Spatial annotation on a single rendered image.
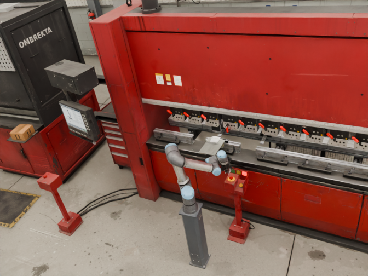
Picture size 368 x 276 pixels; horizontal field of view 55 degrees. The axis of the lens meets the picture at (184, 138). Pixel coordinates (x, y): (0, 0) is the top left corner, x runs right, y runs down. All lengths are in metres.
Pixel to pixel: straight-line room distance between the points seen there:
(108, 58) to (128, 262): 2.16
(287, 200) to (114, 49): 2.28
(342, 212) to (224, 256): 1.25
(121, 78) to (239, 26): 1.32
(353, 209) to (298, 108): 1.10
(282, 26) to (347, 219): 1.93
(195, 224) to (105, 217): 1.59
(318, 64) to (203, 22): 1.00
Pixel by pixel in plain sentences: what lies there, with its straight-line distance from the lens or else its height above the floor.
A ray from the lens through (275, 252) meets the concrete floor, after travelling 3.96.
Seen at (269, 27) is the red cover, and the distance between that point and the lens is 2.97.
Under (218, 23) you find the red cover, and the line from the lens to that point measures 3.10.
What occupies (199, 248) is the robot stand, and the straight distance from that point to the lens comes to 3.63.
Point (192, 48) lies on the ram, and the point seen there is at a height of 2.00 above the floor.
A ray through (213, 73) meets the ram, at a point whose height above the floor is 1.77.
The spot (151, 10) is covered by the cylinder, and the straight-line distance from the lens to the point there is 3.47.
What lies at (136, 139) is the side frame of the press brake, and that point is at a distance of 4.02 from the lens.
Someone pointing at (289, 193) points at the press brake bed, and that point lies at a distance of 3.71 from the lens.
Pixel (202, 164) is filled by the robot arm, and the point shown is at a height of 1.26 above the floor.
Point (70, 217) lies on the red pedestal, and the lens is 4.64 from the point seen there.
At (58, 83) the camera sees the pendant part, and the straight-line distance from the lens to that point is 3.72.
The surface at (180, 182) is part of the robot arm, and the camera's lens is 3.24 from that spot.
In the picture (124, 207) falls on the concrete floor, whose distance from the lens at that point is 4.66.
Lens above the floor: 3.16
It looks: 34 degrees down
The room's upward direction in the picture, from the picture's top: 10 degrees counter-clockwise
